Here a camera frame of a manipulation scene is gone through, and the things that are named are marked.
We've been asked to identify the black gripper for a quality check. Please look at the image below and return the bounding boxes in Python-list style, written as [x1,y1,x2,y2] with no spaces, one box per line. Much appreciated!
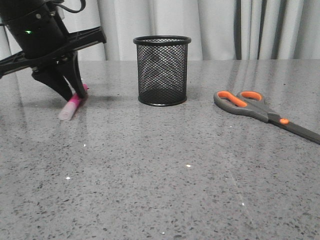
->
[0,26,106,101]

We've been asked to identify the pink highlighter pen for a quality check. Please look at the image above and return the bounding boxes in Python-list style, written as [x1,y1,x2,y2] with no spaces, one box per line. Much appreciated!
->
[58,83,89,122]

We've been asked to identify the grey orange scissors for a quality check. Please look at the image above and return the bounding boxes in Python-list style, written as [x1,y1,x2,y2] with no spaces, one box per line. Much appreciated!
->
[213,90,320,144]

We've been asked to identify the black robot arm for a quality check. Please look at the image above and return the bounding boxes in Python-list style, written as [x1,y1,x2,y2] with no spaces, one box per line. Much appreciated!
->
[0,0,106,101]

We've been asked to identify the black mesh pen bin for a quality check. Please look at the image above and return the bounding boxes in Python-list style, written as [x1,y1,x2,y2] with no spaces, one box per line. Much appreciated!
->
[133,35,192,107]

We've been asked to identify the grey curtain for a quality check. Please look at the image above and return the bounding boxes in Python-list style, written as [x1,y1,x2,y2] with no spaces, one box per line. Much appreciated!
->
[59,0,320,61]

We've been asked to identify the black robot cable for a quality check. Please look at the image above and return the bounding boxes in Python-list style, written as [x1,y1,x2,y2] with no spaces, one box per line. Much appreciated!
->
[56,0,87,14]

